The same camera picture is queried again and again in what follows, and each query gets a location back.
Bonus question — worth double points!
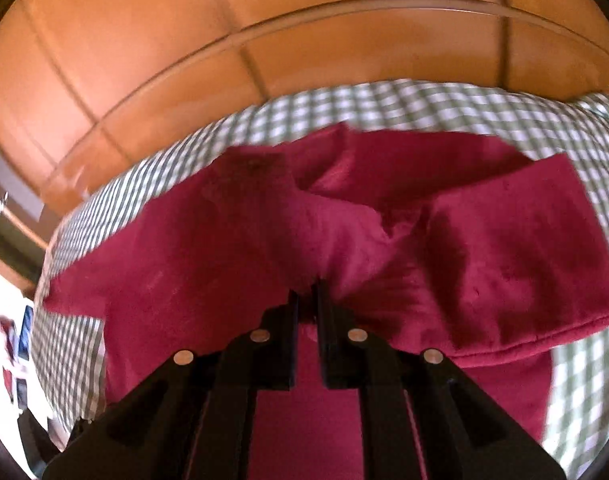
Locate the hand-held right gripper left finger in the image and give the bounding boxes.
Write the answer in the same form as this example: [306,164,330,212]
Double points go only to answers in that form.
[42,290,300,480]

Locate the wooden wardrobe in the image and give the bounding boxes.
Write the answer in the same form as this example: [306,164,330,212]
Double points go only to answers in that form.
[0,0,609,216]

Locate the colourful wall pictures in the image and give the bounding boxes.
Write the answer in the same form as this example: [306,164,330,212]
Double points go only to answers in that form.
[0,305,35,408]

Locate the wooden wall shelf unit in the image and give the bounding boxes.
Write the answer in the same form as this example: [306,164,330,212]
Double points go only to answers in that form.
[0,132,50,291]

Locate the red fleece top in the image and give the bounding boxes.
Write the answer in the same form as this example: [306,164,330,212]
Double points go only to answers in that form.
[43,122,609,480]

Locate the green checked bed sheet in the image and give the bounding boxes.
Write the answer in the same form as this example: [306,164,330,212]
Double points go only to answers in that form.
[34,79,609,480]

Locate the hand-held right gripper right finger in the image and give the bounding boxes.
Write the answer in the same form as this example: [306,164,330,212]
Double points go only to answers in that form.
[317,281,568,480]

